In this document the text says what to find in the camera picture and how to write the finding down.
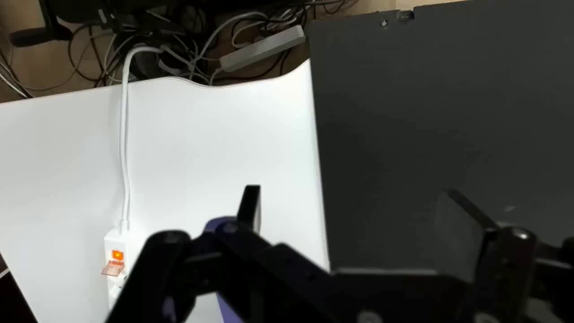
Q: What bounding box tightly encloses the grey floor power strip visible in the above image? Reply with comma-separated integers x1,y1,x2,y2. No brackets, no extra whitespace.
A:
217,22,309,71

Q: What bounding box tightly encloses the black table board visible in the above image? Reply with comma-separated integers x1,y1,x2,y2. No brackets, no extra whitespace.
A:
303,0,574,274

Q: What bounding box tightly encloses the thick white power strip cable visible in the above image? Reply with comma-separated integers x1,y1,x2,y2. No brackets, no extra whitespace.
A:
117,44,165,236

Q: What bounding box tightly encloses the purple rectangular mat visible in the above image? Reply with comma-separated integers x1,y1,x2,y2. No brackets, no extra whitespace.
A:
160,214,248,323

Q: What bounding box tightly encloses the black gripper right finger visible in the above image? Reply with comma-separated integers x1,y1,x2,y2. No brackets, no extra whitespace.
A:
434,188,540,323

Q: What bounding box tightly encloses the grey floor cable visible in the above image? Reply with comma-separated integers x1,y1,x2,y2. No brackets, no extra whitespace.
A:
194,8,289,85

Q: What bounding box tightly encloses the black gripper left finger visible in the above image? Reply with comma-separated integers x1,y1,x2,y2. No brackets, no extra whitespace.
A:
106,184,337,323

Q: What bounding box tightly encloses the black floor cable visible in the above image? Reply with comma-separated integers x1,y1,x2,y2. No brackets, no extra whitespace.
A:
67,21,124,87

